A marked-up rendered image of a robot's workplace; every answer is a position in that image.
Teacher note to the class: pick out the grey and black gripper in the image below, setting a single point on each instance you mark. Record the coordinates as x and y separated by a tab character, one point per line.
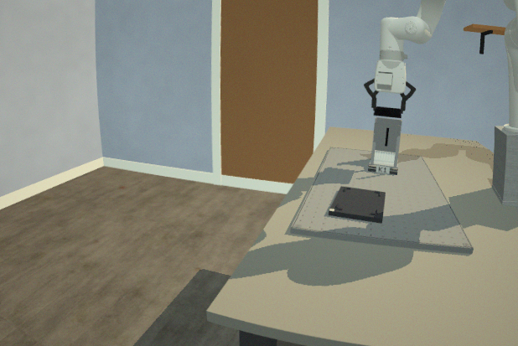
398	69

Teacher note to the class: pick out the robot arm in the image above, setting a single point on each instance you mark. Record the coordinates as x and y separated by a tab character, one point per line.
420	29

